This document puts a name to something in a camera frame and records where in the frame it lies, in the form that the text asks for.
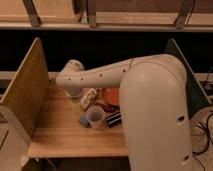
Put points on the small blue block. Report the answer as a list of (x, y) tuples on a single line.
[(83, 121)]

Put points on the left wooden side panel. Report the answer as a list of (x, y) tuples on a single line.
[(23, 98)]

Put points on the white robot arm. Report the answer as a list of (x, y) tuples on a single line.
[(153, 105)]

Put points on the right dark side panel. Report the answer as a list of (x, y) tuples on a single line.
[(197, 99)]

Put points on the black rectangular box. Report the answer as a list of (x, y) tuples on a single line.
[(113, 119)]

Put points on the white plastic cup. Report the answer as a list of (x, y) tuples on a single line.
[(95, 115)]

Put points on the orange ceramic bowl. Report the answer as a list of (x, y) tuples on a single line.
[(111, 96)]

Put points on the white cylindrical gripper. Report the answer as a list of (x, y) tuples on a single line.
[(74, 93)]

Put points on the wooden shelf with brackets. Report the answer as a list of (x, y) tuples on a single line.
[(108, 15)]

